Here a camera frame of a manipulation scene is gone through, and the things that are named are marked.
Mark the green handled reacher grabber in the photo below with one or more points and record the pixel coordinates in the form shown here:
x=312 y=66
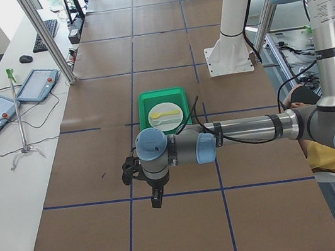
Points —
x=26 y=149

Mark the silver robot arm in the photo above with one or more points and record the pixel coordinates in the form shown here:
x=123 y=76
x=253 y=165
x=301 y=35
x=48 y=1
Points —
x=312 y=124

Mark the yellow plastic spoon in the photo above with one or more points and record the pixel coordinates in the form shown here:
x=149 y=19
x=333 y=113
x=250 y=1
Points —
x=161 y=114

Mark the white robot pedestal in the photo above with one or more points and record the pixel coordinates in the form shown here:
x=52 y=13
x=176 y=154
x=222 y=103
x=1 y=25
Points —
x=230 y=54

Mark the black computer mouse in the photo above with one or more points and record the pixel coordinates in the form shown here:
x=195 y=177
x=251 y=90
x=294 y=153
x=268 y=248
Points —
x=25 y=59

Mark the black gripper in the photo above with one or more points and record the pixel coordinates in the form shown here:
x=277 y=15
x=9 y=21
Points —
x=155 y=185

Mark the far blue teach pendant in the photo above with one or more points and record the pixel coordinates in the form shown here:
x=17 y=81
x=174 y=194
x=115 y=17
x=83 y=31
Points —
x=37 y=85

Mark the person in yellow shirt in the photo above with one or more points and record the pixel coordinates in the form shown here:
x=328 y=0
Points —
x=319 y=157

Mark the green plastic tray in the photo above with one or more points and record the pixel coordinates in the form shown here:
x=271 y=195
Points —
x=147 y=100

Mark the aluminium frame post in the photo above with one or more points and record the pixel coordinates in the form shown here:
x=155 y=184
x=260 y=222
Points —
x=32 y=14

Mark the white round plate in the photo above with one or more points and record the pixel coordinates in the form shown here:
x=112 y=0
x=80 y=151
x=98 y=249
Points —
x=163 y=107

